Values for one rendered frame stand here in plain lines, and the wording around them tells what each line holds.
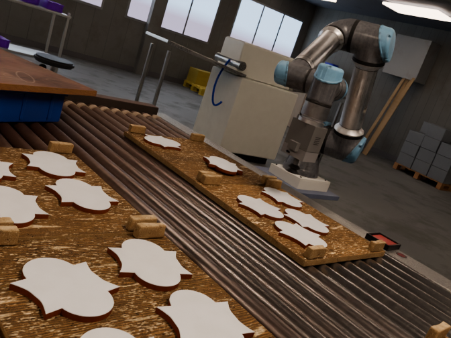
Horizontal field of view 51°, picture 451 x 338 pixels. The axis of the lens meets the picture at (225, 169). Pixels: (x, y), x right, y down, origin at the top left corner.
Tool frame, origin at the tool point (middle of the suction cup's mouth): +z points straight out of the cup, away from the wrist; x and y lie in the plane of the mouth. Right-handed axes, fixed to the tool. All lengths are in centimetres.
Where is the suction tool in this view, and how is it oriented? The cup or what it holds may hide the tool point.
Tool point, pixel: (292, 172)
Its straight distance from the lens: 138.9
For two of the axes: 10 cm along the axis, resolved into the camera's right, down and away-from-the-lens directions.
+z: -3.1, 9.2, 2.5
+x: 7.0, 0.5, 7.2
